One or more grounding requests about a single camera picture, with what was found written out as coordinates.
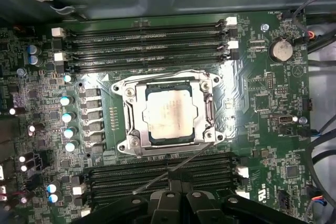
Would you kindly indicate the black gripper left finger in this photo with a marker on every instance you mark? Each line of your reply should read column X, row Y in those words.
column 162, row 211

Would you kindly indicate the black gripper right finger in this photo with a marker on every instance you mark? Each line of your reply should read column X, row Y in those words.
column 204, row 211

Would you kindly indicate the silver CPU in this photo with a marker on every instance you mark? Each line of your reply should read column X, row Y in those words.
column 170, row 113

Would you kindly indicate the metal socket cover frame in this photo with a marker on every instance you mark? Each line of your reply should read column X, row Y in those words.
column 140, row 115

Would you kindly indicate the CPU socket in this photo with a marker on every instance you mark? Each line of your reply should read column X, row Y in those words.
column 120, row 89

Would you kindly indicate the black RAM slot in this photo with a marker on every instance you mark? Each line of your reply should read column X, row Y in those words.
column 118, row 196
column 157, row 49
column 118, row 185
column 157, row 26
column 118, row 175
column 157, row 61
column 244, row 195
column 157, row 37

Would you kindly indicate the green motherboard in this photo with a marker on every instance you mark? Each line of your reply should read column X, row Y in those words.
column 246, row 129

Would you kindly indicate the silver can capacitor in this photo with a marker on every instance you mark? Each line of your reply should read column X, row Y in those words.
column 51, row 187
column 32, row 50
column 67, row 117
column 35, row 60
column 71, row 146
column 65, row 100
column 68, row 132
column 53, row 197
column 67, row 78

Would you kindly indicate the internal USB port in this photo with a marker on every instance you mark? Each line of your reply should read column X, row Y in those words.
column 284, row 119

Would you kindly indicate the silver coin battery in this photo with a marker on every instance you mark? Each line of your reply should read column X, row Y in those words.
column 282, row 51

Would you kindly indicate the silver board screw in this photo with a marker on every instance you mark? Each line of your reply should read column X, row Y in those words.
column 265, row 27

